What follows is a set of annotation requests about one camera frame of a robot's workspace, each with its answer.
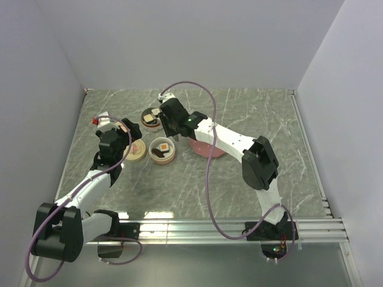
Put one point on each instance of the dark brown food piece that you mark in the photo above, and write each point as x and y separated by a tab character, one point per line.
158	153

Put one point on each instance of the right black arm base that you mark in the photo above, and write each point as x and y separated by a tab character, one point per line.
276	238

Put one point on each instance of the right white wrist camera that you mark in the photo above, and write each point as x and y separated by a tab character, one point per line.
162	98

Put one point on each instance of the pink lunch box tier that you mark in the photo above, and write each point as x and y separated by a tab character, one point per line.
169	156

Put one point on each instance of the tan sushi piece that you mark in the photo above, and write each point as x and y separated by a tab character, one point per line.
148	118

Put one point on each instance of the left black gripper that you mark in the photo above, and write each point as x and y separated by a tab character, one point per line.
134	129

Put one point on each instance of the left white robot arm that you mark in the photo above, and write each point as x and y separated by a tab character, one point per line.
60	231

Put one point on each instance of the metal tongs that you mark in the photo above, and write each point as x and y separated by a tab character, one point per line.
176	137

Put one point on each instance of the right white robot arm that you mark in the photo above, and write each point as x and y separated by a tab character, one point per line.
257	158

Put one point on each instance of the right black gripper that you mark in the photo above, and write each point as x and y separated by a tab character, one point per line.
169	132

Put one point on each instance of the cream lid with pink handle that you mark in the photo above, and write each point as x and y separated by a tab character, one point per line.
136	152

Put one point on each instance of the orange topped sushi piece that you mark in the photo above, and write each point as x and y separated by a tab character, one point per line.
164	147

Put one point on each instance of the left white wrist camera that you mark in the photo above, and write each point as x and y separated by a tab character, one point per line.
103	122

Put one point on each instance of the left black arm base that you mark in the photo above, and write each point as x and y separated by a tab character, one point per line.
111	248

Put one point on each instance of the aluminium mounting rail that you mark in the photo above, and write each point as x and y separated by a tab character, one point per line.
200	231

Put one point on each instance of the steel lunch box bowl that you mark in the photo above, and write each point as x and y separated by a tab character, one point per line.
150	127

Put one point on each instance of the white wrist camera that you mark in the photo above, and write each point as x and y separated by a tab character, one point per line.
162	98
103	122

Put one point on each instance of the pink scalloped plate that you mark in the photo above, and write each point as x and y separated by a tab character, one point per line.
204	149

